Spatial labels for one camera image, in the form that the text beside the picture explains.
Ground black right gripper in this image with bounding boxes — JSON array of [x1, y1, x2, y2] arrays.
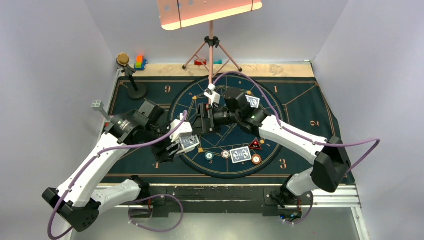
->
[[190, 102, 241, 136]]

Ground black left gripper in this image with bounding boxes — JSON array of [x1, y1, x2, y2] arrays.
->
[[142, 120, 182, 163]]

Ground blue backed playing card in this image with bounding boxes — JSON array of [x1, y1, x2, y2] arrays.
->
[[245, 95, 260, 109], [229, 146, 252, 164]]

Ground blue playing card box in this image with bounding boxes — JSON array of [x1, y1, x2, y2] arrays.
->
[[177, 135, 200, 155]]

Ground red triangular dealer button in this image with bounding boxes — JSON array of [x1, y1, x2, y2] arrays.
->
[[249, 139, 263, 151]]

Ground green poker chip stack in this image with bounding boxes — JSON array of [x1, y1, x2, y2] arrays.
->
[[204, 152, 214, 161]]

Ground orange poker chip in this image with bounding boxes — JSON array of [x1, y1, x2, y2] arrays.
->
[[251, 154, 262, 165]]

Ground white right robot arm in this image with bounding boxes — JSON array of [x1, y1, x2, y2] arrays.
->
[[191, 85, 351, 207]]

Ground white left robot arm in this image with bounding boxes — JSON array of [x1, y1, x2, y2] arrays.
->
[[42, 100, 193, 232]]

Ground round dark poker mat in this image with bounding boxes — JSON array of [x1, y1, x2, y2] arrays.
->
[[168, 74, 287, 179]]

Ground red teal toy blocks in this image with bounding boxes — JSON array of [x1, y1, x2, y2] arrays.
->
[[194, 58, 223, 66]]

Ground round brass bell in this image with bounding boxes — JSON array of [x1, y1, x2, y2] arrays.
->
[[116, 52, 148, 100]]

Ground dark green poker mat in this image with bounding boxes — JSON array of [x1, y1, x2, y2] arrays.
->
[[102, 76, 341, 185]]

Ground colourful toy brick train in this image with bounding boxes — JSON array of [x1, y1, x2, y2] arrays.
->
[[134, 55, 147, 71]]

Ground pink music stand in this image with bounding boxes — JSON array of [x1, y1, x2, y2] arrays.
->
[[157, 0, 263, 83]]

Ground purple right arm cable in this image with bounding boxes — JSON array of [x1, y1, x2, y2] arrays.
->
[[211, 71, 381, 225]]

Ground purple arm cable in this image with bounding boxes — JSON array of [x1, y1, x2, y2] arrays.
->
[[211, 71, 381, 225], [47, 110, 189, 240]]

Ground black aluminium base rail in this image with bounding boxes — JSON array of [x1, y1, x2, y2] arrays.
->
[[118, 183, 361, 221]]

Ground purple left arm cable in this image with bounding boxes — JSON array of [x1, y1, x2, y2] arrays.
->
[[47, 110, 189, 240]]

